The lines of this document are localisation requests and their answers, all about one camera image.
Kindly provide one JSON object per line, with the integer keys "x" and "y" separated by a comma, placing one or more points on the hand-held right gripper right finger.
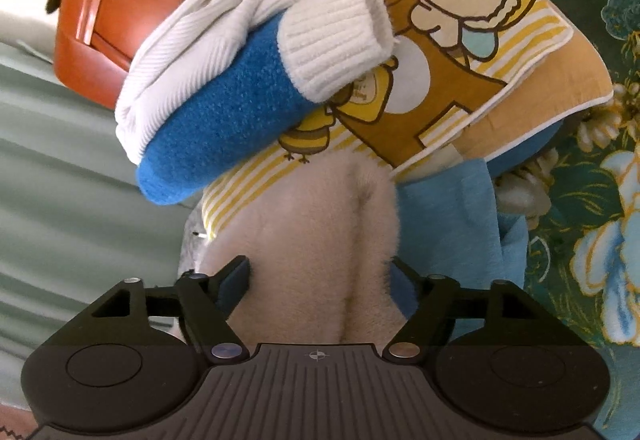
{"x": 404, "y": 282}

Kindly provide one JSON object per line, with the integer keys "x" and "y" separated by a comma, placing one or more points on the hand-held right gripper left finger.
{"x": 237, "y": 281}

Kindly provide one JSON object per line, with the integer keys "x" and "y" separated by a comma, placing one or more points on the beige fuzzy sweater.
{"x": 310, "y": 245}

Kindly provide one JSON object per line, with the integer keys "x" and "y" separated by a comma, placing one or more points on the light blue folded garment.
{"x": 450, "y": 220}

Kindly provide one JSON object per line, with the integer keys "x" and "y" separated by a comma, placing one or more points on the blue fleece garment white cuff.
{"x": 225, "y": 120}

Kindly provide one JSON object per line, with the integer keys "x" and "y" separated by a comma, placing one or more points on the teal floral bed sheet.
{"x": 575, "y": 230}

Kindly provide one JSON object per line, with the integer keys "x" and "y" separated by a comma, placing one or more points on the pale green cloth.
{"x": 75, "y": 200}

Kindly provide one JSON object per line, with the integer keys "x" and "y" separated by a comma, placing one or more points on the bear printed pillow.
{"x": 450, "y": 85}

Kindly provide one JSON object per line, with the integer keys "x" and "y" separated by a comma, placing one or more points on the white knit garment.
{"x": 200, "y": 35}

